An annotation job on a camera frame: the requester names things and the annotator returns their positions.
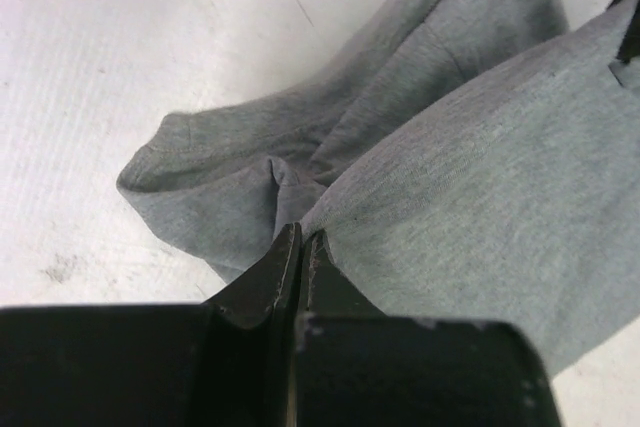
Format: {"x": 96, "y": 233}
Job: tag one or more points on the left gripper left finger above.
{"x": 223, "y": 362}

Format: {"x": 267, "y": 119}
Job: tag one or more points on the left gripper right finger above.
{"x": 355, "y": 366}

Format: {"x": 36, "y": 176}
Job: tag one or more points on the grey t shirt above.
{"x": 462, "y": 157}

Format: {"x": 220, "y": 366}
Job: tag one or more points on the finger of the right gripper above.
{"x": 629, "y": 47}

